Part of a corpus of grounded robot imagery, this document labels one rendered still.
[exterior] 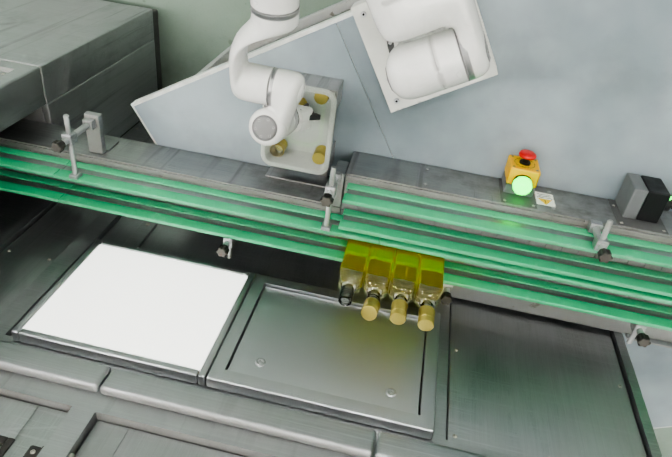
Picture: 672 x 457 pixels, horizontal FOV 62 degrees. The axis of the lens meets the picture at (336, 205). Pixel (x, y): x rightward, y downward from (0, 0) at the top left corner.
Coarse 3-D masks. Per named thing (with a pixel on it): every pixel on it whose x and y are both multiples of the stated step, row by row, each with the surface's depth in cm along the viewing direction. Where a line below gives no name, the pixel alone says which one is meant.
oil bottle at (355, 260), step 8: (352, 240) 134; (352, 248) 131; (360, 248) 132; (368, 248) 132; (344, 256) 129; (352, 256) 129; (360, 256) 129; (368, 256) 130; (344, 264) 126; (352, 264) 127; (360, 264) 127; (344, 272) 124; (352, 272) 124; (360, 272) 125; (344, 280) 124; (352, 280) 124; (360, 280) 124; (360, 288) 126
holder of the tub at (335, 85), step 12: (300, 72) 136; (312, 84) 131; (324, 84) 132; (336, 84) 133; (336, 96) 130; (336, 108) 133; (336, 120) 139; (276, 168) 151; (288, 180) 147; (300, 180) 147; (312, 180) 148; (324, 180) 148
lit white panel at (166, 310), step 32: (96, 256) 142; (128, 256) 143; (64, 288) 131; (96, 288) 132; (128, 288) 133; (160, 288) 135; (192, 288) 136; (224, 288) 137; (32, 320) 122; (64, 320) 123; (96, 320) 124; (128, 320) 125; (160, 320) 126; (192, 320) 127; (224, 320) 128; (128, 352) 118; (160, 352) 119; (192, 352) 120
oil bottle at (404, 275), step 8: (400, 256) 131; (408, 256) 131; (416, 256) 131; (400, 264) 128; (408, 264) 129; (416, 264) 129; (392, 272) 127; (400, 272) 126; (408, 272) 126; (416, 272) 127; (392, 280) 124; (400, 280) 124; (408, 280) 124; (416, 280) 125; (392, 288) 123; (400, 288) 122; (408, 288) 122; (392, 296) 124; (408, 296) 123
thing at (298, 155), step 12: (312, 96) 137; (312, 108) 139; (324, 108) 138; (312, 120) 141; (324, 120) 140; (300, 132) 143; (312, 132) 142; (324, 132) 142; (288, 144) 146; (300, 144) 145; (312, 144) 144; (324, 144) 144; (264, 156) 141; (288, 156) 144; (300, 156) 144; (288, 168) 141; (300, 168) 140; (312, 168) 141; (324, 168) 139
